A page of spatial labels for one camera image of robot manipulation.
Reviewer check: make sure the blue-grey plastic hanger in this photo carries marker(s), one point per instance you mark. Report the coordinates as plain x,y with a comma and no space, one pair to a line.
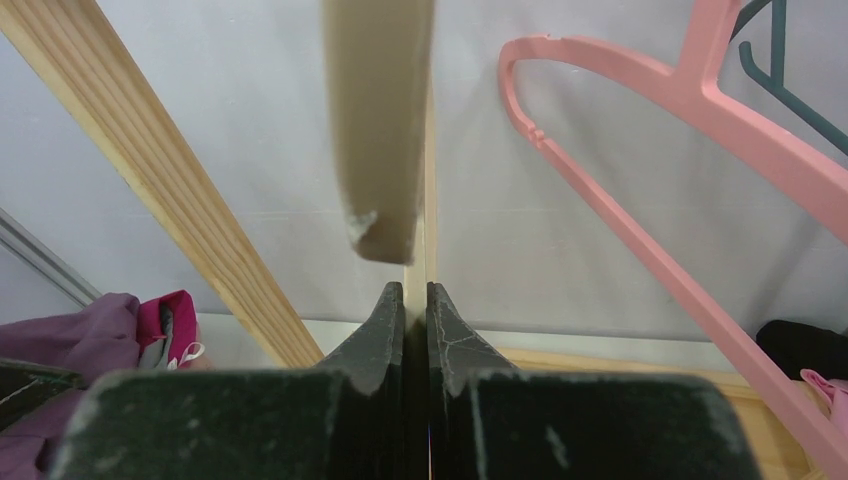
794,57

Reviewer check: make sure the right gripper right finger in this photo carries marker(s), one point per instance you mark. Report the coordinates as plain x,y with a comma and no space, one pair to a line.
493,420

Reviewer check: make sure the purple pleated skirt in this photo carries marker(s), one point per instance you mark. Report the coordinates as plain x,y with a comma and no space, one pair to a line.
92,342

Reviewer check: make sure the wooden clothes rack frame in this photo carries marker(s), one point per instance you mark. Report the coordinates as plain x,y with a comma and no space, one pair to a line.
74,49

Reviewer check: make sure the beige wooden hanger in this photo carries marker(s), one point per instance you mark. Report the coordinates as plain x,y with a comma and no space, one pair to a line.
377,68

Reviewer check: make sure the pink plastic hanger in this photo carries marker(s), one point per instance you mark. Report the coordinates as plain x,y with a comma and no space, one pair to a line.
759,255

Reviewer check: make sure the black floral garment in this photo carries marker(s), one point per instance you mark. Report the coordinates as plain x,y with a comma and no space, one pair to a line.
794,347

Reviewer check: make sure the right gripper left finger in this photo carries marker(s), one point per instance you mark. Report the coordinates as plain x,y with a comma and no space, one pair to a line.
336,420

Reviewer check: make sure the magenta skirt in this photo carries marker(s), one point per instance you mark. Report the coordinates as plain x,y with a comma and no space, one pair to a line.
168,333

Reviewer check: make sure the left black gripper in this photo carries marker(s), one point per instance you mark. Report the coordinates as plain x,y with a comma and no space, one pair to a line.
26,386

